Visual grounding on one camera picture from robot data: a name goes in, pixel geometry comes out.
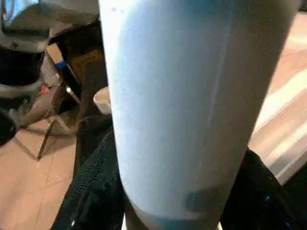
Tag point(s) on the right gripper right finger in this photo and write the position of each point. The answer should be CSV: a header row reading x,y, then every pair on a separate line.
x,y
259,206

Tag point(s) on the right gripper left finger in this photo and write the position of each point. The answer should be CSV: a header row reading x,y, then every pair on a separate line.
x,y
96,196

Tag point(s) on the white plastic table top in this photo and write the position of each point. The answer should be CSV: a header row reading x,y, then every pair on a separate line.
x,y
287,107

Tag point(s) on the white plastic table leg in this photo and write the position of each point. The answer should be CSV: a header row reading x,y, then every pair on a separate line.
x,y
180,95

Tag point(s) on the cardboard piece with blue tape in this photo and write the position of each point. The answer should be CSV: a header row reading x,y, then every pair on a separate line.
x,y
54,54

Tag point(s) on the grey bulky object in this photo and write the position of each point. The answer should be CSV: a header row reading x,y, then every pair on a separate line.
x,y
36,19

